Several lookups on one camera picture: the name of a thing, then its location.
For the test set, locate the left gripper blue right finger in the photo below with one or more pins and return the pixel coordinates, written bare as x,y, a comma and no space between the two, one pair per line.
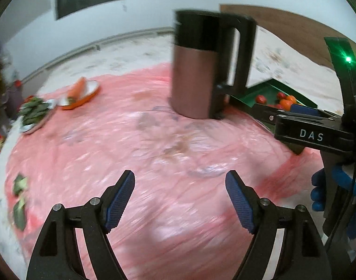
244,200

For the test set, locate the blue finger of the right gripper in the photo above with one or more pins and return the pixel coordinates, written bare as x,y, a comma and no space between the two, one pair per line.
264,114
302,109

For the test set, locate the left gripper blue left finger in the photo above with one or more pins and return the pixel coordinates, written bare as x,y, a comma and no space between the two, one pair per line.
115,199

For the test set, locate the large front orange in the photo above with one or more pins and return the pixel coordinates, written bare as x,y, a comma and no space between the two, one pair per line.
285,104

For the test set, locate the red apple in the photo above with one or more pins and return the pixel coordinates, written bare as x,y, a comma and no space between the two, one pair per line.
281,95
260,99

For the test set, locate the blue gloved right hand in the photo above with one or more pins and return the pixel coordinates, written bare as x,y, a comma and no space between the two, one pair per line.
334,194

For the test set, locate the green box lid tray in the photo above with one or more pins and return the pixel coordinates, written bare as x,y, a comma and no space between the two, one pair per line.
269,89

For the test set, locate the floral bed quilt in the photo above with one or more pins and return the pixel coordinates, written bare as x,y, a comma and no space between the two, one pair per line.
137,58

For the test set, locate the pink plastic sheet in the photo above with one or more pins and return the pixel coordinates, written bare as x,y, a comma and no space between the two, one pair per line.
154,163

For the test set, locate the wooden headboard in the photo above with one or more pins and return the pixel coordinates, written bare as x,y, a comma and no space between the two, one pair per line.
303,34

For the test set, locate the black copper electric kettle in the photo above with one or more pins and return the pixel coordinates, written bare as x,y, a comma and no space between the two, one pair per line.
212,56

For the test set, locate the bok choy piece lower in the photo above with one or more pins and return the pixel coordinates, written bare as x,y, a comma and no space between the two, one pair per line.
19,215

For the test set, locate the bok choy piece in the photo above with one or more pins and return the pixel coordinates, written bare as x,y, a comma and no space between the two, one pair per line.
19,215
20,184

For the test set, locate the bok choy piece upper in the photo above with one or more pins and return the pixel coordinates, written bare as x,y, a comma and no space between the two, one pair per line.
20,184

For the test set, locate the white plate with greens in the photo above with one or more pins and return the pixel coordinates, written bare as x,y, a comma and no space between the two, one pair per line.
29,129

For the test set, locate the orange carrot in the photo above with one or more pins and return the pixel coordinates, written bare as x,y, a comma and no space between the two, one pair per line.
77,90

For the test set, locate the orange oval dish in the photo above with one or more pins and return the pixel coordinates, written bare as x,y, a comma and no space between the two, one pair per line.
93,87

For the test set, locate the pile of green leaves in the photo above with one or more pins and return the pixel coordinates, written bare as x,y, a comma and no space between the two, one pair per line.
34,110

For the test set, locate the purple storage bin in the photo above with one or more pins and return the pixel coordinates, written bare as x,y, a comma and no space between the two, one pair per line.
14,99

